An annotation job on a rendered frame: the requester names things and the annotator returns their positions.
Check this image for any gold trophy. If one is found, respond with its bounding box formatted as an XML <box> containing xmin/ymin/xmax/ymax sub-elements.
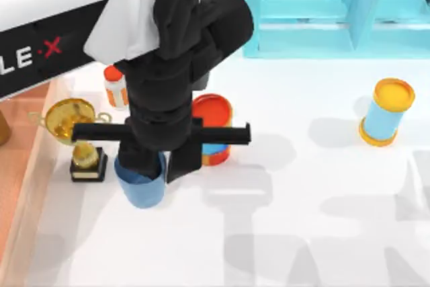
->
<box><xmin>28</xmin><ymin>97</ymin><xmax>112</xmax><ymax>183</ymax></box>

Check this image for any red and blue can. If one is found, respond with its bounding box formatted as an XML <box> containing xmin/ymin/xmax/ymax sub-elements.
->
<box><xmin>190</xmin><ymin>93</ymin><xmax>234</xmax><ymax>167</ymax></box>

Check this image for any shallow salmon-coloured box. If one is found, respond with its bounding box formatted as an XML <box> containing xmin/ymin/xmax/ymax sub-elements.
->
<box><xmin>0</xmin><ymin>77</ymin><xmax>79</xmax><ymax>287</ymax></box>

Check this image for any blue cup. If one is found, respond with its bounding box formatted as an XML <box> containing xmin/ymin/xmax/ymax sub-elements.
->
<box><xmin>114</xmin><ymin>150</ymin><xmax>168</xmax><ymax>209</ymax></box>

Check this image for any light blue rack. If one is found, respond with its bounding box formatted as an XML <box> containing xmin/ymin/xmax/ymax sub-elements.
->
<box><xmin>241</xmin><ymin>0</ymin><xmax>430</xmax><ymax>60</ymax></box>

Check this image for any white bottle with orange cap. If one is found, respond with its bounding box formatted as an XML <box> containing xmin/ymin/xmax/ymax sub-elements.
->
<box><xmin>103</xmin><ymin>65</ymin><xmax>130</xmax><ymax>112</ymax></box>

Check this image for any light blue and yellow can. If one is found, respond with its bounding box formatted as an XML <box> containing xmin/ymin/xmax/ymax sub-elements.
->
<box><xmin>358</xmin><ymin>77</ymin><xmax>417</xmax><ymax>148</ymax></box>

